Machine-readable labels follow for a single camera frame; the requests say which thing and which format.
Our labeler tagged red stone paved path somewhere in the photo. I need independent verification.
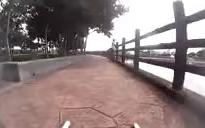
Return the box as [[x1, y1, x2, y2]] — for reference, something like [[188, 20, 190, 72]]
[[0, 54, 205, 128]]

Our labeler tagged row of trees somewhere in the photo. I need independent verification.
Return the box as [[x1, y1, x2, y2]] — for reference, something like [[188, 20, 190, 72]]
[[0, 0, 129, 58]]

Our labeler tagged robot's own part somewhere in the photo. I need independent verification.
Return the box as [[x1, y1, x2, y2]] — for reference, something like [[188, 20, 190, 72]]
[[132, 122, 141, 128], [61, 120, 71, 128]]

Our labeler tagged river water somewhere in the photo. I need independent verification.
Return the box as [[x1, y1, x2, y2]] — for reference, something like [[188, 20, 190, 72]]
[[124, 58, 205, 101]]

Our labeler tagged grey concrete strip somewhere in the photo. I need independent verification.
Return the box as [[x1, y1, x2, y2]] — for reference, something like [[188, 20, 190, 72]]
[[0, 79, 28, 98]]

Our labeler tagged low concrete wall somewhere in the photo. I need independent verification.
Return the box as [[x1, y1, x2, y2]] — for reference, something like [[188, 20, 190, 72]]
[[0, 54, 91, 83]]

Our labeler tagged dark wooden rail fence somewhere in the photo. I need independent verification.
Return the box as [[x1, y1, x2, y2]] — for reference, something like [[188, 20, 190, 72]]
[[106, 0, 205, 111]]

